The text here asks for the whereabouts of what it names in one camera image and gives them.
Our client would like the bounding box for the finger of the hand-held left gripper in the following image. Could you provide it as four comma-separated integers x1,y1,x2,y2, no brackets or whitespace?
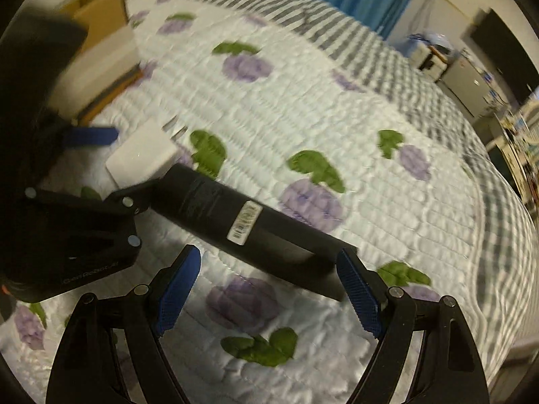
105,178,159,218
63,125,120,147

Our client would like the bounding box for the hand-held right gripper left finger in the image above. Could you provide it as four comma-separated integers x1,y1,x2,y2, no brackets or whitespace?
45,244,202,404

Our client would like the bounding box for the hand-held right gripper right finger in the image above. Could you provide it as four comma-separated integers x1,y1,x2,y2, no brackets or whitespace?
337,247,491,404

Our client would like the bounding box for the white USB charger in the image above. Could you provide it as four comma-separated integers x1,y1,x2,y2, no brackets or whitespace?
105,117,189,190

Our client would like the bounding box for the black tube with barcode label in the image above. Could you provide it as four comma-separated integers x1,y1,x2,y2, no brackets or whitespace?
150,163,359,303

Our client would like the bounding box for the cardboard box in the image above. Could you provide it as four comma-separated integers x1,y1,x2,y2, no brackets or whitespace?
59,0,146,127

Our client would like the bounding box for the white dressing table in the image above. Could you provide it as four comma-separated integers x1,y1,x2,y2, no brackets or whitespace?
484,93,539,205

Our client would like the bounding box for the silver fridge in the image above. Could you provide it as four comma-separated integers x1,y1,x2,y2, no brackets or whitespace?
439,56,490,119

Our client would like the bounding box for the white suitcase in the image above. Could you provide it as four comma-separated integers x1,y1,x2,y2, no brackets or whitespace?
417,44,448,81

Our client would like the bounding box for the bed with grey checked sheet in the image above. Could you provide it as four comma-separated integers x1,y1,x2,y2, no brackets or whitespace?
0,0,539,404

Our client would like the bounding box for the clear plastic bag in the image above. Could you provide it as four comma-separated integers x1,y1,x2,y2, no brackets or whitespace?
405,31,454,52

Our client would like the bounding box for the black wall television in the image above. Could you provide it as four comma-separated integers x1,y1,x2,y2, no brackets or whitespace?
469,7,539,98

